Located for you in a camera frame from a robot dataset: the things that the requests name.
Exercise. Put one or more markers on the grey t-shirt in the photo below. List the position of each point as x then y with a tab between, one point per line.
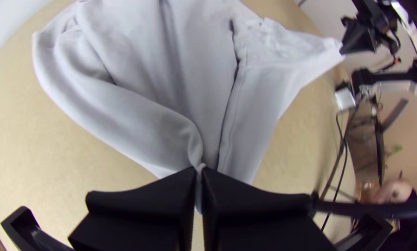
152	90

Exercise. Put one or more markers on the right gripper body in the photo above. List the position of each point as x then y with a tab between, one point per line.
358	36

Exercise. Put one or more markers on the person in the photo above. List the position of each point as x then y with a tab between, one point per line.
393	191

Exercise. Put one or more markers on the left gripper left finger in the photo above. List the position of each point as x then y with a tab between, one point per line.
142	209

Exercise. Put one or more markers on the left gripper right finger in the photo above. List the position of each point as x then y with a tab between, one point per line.
257	223

